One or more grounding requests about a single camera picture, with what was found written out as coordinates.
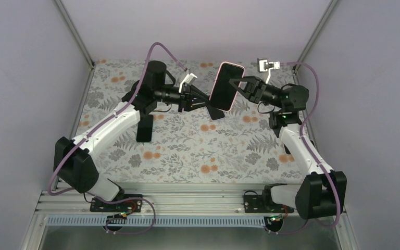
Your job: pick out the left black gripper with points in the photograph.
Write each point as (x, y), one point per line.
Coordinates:
(186, 98)

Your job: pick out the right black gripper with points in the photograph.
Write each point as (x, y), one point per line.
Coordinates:
(254, 89)

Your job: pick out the black phone from pink case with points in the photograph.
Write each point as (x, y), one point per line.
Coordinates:
(226, 87)

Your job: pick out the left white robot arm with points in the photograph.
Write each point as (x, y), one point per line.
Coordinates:
(73, 158)

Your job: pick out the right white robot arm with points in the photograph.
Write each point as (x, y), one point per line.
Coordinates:
(322, 191)

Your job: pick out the floral table mat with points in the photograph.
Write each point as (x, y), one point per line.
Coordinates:
(186, 147)

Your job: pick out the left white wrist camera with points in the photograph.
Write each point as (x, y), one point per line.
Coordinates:
(187, 80)

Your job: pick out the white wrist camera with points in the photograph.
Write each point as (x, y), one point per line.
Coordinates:
(187, 80)
(265, 67)

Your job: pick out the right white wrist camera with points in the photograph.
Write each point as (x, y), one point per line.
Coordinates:
(265, 67)

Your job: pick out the aluminium rail frame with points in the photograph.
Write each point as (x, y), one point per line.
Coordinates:
(281, 231)

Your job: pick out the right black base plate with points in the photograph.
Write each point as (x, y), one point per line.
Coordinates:
(258, 203)

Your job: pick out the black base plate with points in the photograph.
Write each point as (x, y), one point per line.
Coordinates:
(258, 203)
(126, 203)

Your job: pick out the grey slotted cable duct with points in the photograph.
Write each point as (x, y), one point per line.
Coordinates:
(159, 221)

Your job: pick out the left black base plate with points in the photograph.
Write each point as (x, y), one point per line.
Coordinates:
(126, 203)

